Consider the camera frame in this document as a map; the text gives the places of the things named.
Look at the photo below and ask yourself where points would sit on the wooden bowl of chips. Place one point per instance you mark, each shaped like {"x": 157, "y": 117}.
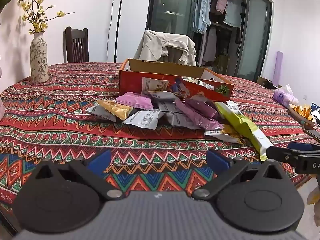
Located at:
{"x": 301, "y": 112}

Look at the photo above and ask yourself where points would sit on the brown cardboard carton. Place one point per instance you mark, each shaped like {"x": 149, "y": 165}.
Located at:
{"x": 262, "y": 81}

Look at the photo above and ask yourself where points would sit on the pile of snack packets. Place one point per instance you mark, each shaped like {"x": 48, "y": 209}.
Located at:
{"x": 136, "y": 100}

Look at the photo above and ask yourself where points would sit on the black framed glass door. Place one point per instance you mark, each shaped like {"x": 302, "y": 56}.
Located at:
{"x": 172, "y": 5}

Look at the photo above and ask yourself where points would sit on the yellow flower branches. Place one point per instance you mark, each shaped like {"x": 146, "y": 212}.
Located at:
{"x": 41, "y": 27}

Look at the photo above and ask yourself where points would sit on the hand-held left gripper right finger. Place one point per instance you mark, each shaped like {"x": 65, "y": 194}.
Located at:
{"x": 217, "y": 160}

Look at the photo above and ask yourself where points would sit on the pink hanging garment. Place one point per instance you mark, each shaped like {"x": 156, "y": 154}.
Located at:
{"x": 222, "y": 1}

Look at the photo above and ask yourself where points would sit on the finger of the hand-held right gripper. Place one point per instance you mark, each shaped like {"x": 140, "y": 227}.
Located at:
{"x": 280, "y": 154}
{"x": 300, "y": 146}

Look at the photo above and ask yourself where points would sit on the purple yoga mat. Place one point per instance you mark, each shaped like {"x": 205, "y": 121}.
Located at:
{"x": 278, "y": 67}

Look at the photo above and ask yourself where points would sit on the studio light on stand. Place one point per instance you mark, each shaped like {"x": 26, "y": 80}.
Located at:
{"x": 119, "y": 17}

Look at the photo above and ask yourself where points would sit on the dark wooden chair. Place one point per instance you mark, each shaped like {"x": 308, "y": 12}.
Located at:
{"x": 75, "y": 45}

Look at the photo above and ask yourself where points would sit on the brown wooden chair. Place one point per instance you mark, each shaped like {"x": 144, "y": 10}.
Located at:
{"x": 175, "y": 55}

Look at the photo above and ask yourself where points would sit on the mauve hanging clothes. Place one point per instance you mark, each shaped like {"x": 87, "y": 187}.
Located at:
{"x": 210, "y": 45}

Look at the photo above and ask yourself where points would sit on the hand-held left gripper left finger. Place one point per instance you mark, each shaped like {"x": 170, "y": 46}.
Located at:
{"x": 100, "y": 162}

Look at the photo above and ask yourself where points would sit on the purple tissue pack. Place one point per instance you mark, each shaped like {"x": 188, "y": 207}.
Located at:
{"x": 285, "y": 97}

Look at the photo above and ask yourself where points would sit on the beige jacket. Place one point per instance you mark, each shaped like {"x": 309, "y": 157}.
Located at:
{"x": 155, "y": 42}

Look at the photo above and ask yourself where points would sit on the orange cardboard box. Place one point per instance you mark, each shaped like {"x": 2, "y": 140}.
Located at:
{"x": 130, "y": 82}

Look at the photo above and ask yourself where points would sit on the floral ceramic vase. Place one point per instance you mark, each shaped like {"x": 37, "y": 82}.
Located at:
{"x": 39, "y": 60}

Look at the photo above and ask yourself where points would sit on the person's right forearm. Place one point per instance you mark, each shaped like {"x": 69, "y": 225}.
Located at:
{"x": 315, "y": 195}

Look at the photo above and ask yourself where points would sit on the blue white package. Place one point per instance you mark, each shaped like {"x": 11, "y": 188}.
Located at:
{"x": 316, "y": 112}

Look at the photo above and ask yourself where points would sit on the pale blue hanging top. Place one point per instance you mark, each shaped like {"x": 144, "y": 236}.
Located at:
{"x": 233, "y": 13}

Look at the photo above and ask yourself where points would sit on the patterned red tablecloth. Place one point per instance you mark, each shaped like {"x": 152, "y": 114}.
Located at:
{"x": 62, "y": 120}

